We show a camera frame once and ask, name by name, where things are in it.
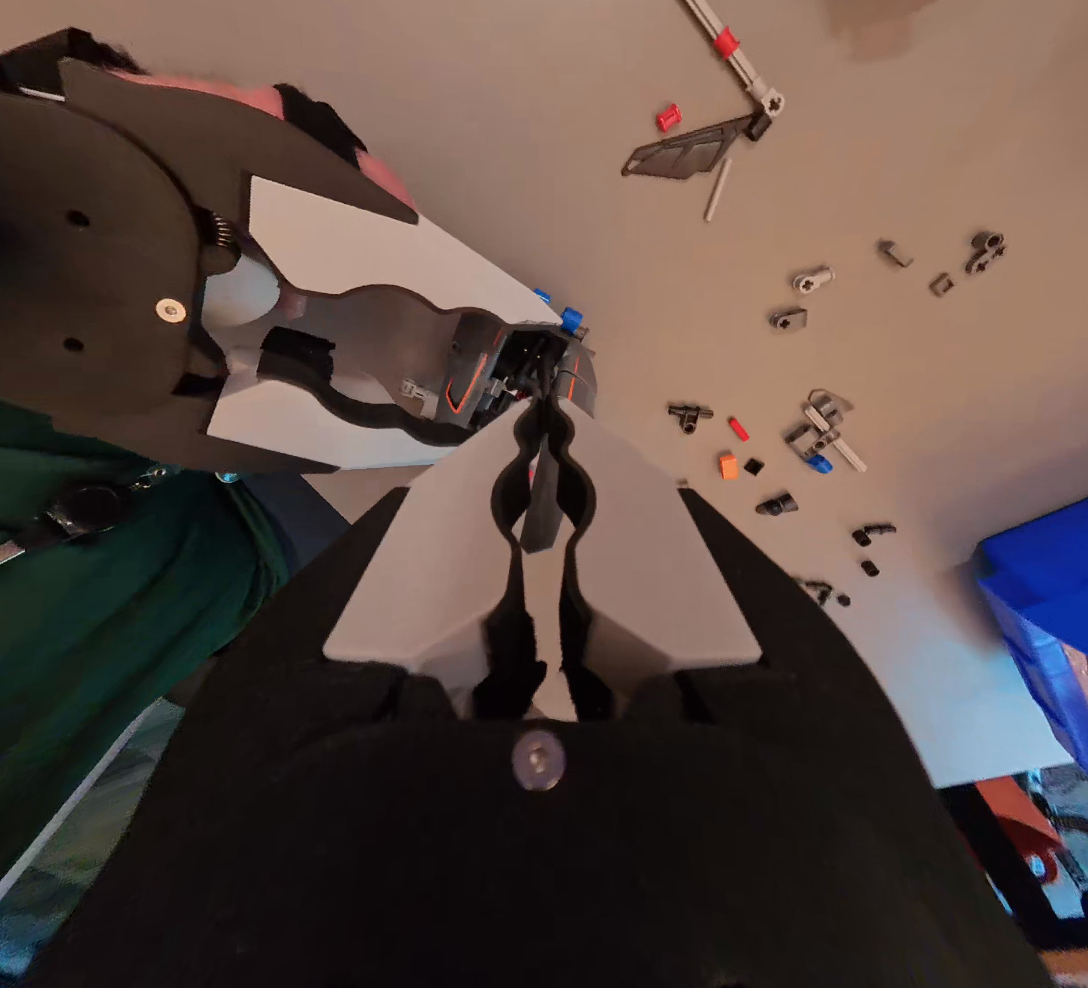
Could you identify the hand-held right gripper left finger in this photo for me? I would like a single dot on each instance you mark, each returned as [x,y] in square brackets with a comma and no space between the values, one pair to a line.
[425,580]

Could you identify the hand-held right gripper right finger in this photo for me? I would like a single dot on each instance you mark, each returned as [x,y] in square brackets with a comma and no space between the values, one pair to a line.
[663,580]

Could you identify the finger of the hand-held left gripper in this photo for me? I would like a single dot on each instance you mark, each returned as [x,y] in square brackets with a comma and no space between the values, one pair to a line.
[289,418]
[357,240]

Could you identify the grey black lego subassembly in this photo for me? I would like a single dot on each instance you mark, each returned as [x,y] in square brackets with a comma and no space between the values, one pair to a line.
[510,359]

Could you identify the scattered loose lego pieces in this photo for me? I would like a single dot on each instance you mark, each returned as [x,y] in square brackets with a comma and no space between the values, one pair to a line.
[728,465]

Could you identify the dark ribbed lego panel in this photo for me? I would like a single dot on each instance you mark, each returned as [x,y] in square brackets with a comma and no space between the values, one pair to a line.
[680,153]

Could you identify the grey lego axle red bush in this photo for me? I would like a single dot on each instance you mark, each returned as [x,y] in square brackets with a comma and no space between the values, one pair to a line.
[722,40]

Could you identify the person's left hand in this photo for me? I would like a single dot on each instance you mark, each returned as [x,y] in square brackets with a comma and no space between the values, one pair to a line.
[384,173]

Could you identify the person's blue jeans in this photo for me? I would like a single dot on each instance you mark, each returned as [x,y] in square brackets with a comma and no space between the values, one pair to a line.
[293,508]

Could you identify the key bunch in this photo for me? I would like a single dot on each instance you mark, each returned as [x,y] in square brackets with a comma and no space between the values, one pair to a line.
[76,508]

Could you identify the blue plastic bin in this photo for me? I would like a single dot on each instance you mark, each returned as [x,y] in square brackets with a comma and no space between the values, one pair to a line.
[1037,580]

